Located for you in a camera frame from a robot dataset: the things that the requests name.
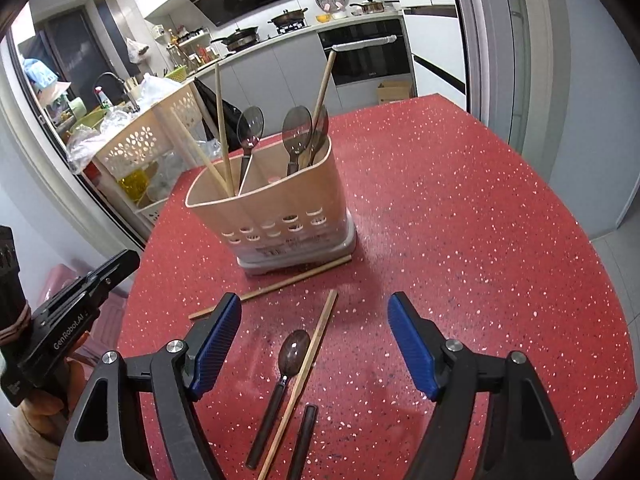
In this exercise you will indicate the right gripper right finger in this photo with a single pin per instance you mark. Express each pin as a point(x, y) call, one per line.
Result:
point(420, 343)

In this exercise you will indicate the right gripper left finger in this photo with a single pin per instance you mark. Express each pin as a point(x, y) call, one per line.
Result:
point(209, 341)

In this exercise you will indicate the wooden chopstick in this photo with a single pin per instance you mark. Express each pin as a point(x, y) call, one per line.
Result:
point(222, 130)
point(300, 383)
point(295, 279)

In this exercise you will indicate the dark brown spoon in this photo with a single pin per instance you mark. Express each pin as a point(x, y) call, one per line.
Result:
point(319, 136)

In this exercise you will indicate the wooden chopstick on table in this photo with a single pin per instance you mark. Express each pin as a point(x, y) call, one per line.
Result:
point(295, 279)

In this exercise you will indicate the beige utensil holder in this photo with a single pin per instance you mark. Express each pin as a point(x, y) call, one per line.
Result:
point(278, 221)

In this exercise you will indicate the beige perforated storage rack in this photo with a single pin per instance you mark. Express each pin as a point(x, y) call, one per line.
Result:
point(139, 156)

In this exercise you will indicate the wooden chopstick in holder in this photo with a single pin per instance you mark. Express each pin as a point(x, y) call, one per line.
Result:
point(222, 130)

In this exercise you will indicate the dark spoon in holder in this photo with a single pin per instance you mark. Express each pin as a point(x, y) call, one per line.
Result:
point(249, 132)

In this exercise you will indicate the dark spoon right compartment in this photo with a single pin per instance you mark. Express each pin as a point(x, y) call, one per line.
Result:
point(296, 132)

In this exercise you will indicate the cardboard box on floor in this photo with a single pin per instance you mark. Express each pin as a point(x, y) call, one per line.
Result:
point(390, 91)

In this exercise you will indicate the black built-in oven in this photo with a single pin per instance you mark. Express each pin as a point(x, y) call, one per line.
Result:
point(373, 62)

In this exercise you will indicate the long chopstick right compartment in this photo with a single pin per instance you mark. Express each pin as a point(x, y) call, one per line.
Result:
point(320, 100)

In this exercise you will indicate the black wok on stove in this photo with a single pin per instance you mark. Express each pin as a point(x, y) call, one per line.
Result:
point(240, 39)

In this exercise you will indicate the black pot on stove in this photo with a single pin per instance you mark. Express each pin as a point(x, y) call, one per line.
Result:
point(290, 20)

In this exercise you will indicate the white refrigerator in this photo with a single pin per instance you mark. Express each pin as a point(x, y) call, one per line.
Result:
point(435, 40)

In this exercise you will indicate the dark utensil handle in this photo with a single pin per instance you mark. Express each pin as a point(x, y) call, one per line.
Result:
point(303, 441)

